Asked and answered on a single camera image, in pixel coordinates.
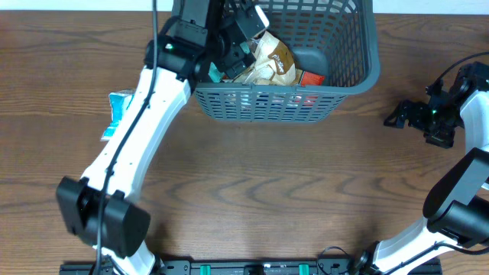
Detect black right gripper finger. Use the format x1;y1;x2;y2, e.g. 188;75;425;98
384;115;406;129
393;100;416;122

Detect tan brown snack bag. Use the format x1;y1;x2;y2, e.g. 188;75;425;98
232;31;303;86

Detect grey plastic basket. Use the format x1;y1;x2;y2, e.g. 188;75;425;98
193;1;380;123

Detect teal white snack packet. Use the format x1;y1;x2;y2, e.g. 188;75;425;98
208;42;256;83

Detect blue white snack bag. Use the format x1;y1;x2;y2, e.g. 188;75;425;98
101;89;135;141

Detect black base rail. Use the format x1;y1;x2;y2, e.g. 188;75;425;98
59;257;444;275

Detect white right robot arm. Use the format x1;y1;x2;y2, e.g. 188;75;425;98
347;56;488;274

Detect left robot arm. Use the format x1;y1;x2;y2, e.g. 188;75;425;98
55;1;270;274

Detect orange pasta packet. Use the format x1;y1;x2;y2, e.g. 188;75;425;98
221;70;326;88

